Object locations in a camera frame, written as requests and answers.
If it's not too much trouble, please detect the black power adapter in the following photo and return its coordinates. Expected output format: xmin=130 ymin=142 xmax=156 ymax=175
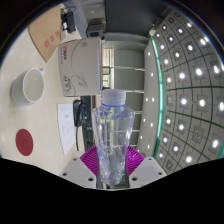
xmin=59 ymin=8 xmax=77 ymax=34

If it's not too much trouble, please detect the black desk phone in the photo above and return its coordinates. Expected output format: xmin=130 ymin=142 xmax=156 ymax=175
xmin=73 ymin=99 xmax=91 ymax=128

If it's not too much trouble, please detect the group of ceiling lights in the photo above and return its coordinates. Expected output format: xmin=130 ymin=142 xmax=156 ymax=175
xmin=138 ymin=13 xmax=224 ymax=168

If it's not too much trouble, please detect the clear plastic water bottle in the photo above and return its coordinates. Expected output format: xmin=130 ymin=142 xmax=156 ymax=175
xmin=91 ymin=88 xmax=136 ymax=186

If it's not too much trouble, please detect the grey boxy monitor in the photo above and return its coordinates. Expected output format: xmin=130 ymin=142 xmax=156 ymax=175
xmin=86 ymin=19 xmax=106 ymax=38

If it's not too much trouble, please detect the white printed paper sheet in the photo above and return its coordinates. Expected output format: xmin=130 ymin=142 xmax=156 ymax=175
xmin=57 ymin=103 xmax=78 ymax=155

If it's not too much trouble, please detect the white copy paper box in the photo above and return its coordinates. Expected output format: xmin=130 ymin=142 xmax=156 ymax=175
xmin=57 ymin=36 xmax=104 ymax=98

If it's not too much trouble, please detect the brown cardboard envelope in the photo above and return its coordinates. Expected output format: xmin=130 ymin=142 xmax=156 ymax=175
xmin=27 ymin=5 xmax=73 ymax=63

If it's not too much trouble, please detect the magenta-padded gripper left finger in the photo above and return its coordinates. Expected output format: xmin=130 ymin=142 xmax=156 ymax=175
xmin=59 ymin=145 xmax=99 ymax=189

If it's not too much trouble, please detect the white ceramic mug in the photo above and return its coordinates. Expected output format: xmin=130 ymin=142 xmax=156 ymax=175
xmin=11 ymin=67 xmax=46 ymax=107

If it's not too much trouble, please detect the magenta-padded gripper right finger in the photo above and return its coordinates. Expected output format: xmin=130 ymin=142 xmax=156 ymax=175
xmin=125 ymin=145 xmax=168 ymax=188

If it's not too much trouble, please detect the flat round red coaster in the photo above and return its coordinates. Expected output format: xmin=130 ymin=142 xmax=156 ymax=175
xmin=15 ymin=128 xmax=35 ymax=157

